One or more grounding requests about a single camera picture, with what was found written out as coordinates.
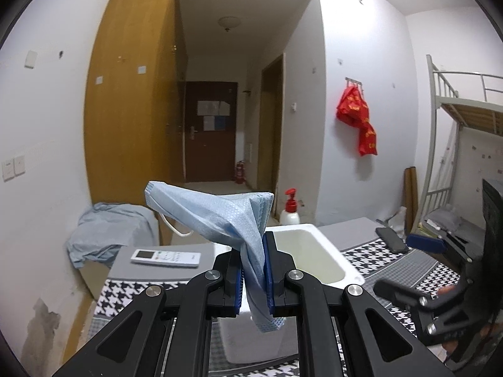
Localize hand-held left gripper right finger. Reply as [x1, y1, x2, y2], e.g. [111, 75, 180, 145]
[263, 232, 452, 377]

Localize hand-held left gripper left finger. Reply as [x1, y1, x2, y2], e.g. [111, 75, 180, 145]
[51, 249, 242, 377]

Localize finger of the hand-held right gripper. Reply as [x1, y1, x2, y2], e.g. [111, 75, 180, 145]
[406, 231, 485, 264]
[373, 274, 473, 339]

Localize white foam box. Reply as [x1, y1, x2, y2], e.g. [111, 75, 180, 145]
[214, 223, 365, 364]

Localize blue face mask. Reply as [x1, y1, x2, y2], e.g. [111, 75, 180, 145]
[145, 181, 285, 334]

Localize person's right hand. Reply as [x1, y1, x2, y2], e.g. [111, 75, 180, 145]
[437, 284, 495, 365]

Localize grey bedding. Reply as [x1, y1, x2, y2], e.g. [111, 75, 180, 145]
[426, 208, 484, 240]

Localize black smartphone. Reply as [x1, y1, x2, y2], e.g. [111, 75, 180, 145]
[375, 227, 410, 254]

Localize white plastic bag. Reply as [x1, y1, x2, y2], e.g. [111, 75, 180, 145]
[377, 206, 407, 232]

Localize wooden boards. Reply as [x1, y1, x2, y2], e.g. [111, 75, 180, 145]
[405, 167, 419, 228]

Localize white red-pump lotion bottle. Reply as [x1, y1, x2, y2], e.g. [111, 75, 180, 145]
[279, 188, 301, 226]

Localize white remote control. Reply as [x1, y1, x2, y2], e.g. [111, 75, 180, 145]
[130, 249, 201, 268]

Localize houndstooth tablecloth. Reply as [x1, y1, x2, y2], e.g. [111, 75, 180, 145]
[90, 236, 488, 377]

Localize grey metal bunk bed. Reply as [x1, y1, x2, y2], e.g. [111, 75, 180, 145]
[417, 55, 503, 228]

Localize red plastic bag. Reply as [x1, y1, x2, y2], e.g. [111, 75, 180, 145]
[357, 120, 378, 157]
[336, 86, 370, 126]

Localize brown entrance door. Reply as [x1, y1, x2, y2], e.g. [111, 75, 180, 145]
[185, 81, 239, 183]

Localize light blue garment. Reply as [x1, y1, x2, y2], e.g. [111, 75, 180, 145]
[65, 203, 160, 270]

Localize wooden side door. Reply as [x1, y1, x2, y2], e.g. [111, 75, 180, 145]
[257, 53, 284, 213]

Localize wooden wardrobe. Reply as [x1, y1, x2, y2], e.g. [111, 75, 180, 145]
[84, 0, 187, 209]

